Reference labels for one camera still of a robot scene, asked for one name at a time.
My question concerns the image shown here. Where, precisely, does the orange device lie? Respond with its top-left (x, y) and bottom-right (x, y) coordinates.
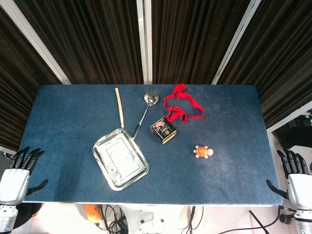
top-left (82, 204), bottom-right (102, 224)

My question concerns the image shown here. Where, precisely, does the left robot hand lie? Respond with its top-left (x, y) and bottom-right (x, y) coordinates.
top-left (0, 146), bottom-right (49, 205)

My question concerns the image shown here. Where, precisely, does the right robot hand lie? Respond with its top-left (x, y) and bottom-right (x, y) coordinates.
top-left (265, 147), bottom-right (312, 209)

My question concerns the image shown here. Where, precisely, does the flat wooden stick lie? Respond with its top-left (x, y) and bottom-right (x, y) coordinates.
top-left (115, 87), bottom-right (125, 129)

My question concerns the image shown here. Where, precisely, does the steel ladle black handle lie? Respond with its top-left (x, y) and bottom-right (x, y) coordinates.
top-left (131, 90), bottom-right (159, 140)

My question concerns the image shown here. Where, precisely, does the red fabric strap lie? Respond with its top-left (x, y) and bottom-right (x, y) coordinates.
top-left (163, 83), bottom-right (205, 123)

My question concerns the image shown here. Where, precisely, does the black equipment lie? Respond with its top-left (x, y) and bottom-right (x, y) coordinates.
top-left (272, 114), bottom-right (312, 150)

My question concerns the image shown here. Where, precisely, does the small turtle toy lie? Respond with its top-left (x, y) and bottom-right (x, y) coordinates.
top-left (193, 145), bottom-right (214, 159)

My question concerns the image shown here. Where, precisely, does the black cable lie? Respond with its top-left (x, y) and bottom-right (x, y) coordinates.
top-left (184, 206), bottom-right (204, 234)
top-left (96, 204), bottom-right (128, 232)
top-left (214, 209), bottom-right (281, 234)

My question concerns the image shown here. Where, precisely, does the black luncheon meat can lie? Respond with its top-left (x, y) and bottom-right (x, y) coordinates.
top-left (150, 117), bottom-right (178, 145)

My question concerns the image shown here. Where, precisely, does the blue table cloth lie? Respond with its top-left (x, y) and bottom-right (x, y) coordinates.
top-left (19, 84), bottom-right (284, 207)

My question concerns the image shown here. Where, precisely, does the dark brown pleated curtain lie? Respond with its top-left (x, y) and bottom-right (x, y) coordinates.
top-left (0, 0), bottom-right (312, 152)

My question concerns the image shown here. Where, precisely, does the white frame post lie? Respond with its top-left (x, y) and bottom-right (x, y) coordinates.
top-left (136, 0), bottom-right (153, 85)
top-left (0, 0), bottom-right (71, 85)
top-left (211, 0), bottom-right (263, 85)

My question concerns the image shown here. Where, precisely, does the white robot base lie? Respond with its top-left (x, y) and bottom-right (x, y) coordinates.
top-left (121, 204), bottom-right (192, 234)

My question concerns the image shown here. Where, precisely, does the rectangular stainless steel tray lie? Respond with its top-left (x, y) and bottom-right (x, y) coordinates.
top-left (92, 128), bottom-right (150, 192)

